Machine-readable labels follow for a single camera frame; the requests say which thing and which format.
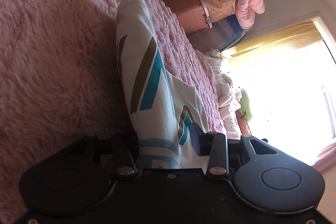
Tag pink storage box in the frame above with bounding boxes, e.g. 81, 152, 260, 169
161, 0, 213, 34

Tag yellow curtain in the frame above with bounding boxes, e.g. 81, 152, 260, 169
227, 21, 323, 57

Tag pink fluffy blanket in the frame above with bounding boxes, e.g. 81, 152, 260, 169
1, 0, 224, 223

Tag white printed sweatshirt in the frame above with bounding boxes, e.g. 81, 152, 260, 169
116, 0, 210, 170

